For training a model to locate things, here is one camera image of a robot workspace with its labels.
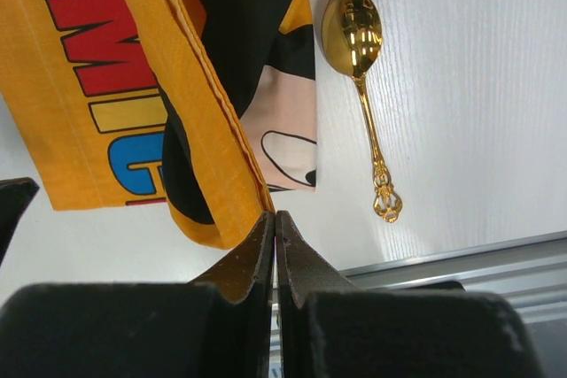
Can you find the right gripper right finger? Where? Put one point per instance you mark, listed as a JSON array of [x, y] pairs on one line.
[[331, 328]]

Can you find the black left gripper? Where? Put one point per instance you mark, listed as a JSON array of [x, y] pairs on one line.
[[15, 197]]

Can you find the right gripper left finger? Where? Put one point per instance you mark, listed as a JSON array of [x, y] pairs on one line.
[[217, 325]]

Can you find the orange cartoon mouse cloth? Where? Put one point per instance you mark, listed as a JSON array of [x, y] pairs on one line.
[[206, 105]]

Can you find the gold ornate spoon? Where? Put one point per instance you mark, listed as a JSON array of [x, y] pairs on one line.
[[352, 38]]

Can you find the aluminium mounting rail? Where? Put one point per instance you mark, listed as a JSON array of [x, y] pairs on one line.
[[530, 274]]

